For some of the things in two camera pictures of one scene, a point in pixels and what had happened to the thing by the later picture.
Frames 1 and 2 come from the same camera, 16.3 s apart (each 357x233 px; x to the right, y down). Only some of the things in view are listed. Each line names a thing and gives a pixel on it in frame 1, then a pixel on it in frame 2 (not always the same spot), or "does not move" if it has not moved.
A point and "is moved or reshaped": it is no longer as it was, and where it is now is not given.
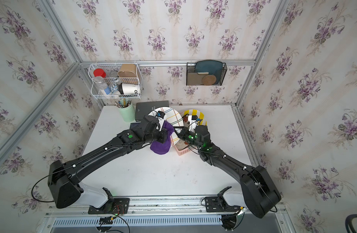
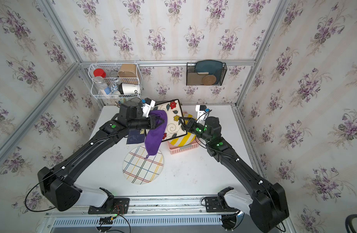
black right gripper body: x=189 y=137 -> x=199 y=129
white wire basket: x=116 y=80 does not move
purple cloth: x=159 y=148 is moved or reshaped
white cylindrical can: x=130 y=89 does not move
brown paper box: x=127 y=70 does not move
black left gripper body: x=160 y=137 -> x=143 y=123
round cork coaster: x=209 y=80 does not move
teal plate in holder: x=212 y=67 does not move
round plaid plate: x=173 y=116 -> x=140 y=168
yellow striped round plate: x=194 y=112 is moved or reshaped
